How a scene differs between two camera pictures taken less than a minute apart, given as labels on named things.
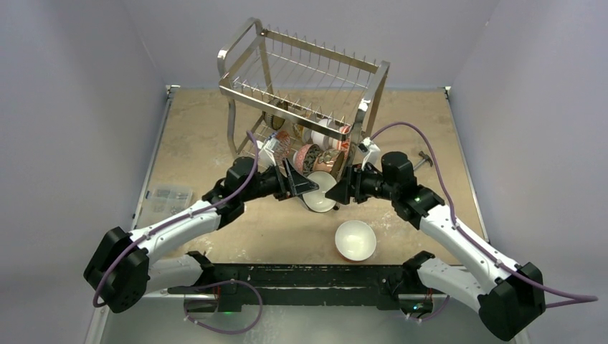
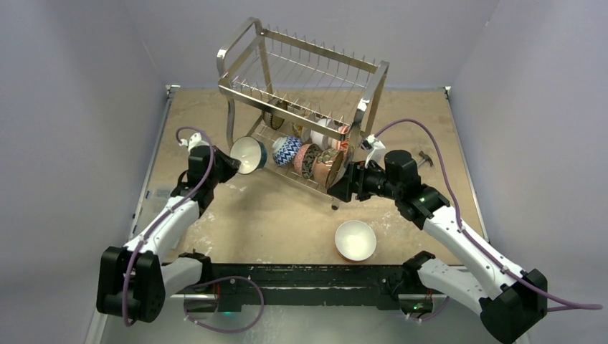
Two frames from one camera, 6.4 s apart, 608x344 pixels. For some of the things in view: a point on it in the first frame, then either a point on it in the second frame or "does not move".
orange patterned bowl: [343, 145] does not move
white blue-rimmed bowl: [316, 199] -> [250, 152]
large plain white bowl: [355, 241] does not move
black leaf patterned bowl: [305, 158] does not move
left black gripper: [298, 184] -> [231, 165]
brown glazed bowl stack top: [328, 160] does not move
